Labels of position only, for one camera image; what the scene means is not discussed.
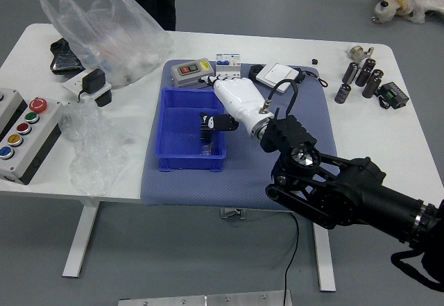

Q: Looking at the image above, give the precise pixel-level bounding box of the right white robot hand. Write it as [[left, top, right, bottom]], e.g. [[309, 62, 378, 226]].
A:
[[198, 76, 275, 134]]

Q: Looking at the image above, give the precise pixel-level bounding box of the big black gear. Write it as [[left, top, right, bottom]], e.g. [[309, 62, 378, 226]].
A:
[[199, 124, 214, 144]]

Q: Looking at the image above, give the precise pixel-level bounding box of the blue plastic box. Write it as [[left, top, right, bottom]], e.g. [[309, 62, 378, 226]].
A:
[[154, 87, 228, 172]]

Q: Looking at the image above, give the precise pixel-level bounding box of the grey coloured-button control box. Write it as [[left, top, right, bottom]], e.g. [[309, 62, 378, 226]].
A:
[[0, 98, 65, 186]]

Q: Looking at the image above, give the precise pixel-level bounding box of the black round holder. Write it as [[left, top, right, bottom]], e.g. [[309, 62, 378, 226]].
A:
[[247, 65, 266, 84]]

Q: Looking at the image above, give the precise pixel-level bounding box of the white circuit breaker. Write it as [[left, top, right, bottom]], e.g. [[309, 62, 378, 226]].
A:
[[214, 52, 242, 80]]

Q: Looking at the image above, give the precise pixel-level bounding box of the blue-grey padded mat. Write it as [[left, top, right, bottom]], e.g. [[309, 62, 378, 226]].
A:
[[139, 59, 343, 214]]

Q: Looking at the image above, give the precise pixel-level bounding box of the silver metal fitting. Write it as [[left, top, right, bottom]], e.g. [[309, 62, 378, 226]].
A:
[[348, 44, 376, 60]]

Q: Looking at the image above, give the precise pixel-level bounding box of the black rectangular block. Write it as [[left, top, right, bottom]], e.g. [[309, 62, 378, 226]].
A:
[[94, 90, 112, 108]]

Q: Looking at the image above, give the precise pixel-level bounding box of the large clear plastic bag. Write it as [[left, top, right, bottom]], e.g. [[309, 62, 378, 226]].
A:
[[37, 0, 174, 90]]

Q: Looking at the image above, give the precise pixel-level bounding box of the black power adapter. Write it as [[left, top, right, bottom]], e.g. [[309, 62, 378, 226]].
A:
[[76, 69, 107, 103]]

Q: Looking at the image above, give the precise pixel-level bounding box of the black module with green terminal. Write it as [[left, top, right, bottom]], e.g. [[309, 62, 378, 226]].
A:
[[376, 81, 411, 111]]

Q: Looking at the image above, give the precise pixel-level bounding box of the crumpled clear plastic wrap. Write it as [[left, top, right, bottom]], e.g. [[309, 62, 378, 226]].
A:
[[59, 99, 135, 198]]

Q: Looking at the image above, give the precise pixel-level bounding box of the white flat plate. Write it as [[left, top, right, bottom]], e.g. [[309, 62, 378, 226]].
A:
[[62, 71, 112, 99]]

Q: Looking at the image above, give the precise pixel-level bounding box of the black plastic tray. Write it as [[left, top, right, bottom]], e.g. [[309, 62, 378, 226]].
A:
[[49, 37, 86, 76]]

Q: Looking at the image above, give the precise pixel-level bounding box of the white table leg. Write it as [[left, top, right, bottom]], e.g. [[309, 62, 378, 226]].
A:
[[62, 200, 101, 278], [311, 222, 336, 292]]

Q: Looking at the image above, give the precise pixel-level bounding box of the white wall switch panel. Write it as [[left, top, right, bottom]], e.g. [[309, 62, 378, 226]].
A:
[[255, 62, 300, 94]]

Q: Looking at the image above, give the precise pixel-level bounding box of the grey push button switch box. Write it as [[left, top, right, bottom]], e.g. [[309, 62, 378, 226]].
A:
[[170, 59, 216, 88]]

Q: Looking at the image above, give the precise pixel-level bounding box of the black connector with wires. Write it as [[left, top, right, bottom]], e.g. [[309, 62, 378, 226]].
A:
[[293, 67, 329, 87]]

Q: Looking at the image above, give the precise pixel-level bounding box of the metal under-table bracket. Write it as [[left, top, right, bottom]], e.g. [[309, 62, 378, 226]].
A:
[[219, 207, 246, 220]]

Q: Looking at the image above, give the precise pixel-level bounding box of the black floor cable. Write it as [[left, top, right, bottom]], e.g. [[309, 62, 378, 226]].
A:
[[283, 212, 300, 306]]

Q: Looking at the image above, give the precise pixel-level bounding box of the aluminium base plate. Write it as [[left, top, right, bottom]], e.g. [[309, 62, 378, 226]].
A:
[[117, 290, 293, 306]]

